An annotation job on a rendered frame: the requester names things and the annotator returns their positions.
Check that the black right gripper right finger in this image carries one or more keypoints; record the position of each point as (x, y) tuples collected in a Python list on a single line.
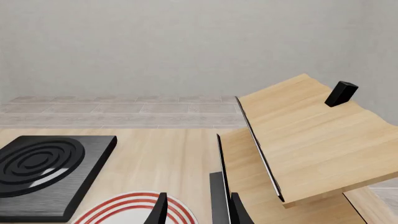
[(240, 213)]

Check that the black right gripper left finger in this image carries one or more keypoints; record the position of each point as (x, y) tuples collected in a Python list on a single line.
[(160, 211)]

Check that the pale wooden cabinet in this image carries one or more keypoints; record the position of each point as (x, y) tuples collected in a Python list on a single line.
[(311, 144)]

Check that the white plate with red rings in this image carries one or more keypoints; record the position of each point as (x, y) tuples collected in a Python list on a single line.
[(124, 210)]

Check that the small pale wooden drawer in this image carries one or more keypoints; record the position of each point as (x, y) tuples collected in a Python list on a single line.
[(245, 163)]

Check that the large pale wooden drawer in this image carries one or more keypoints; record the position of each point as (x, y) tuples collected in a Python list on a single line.
[(314, 140)]

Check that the flat black stove plate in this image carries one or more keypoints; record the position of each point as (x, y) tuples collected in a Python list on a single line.
[(46, 168)]

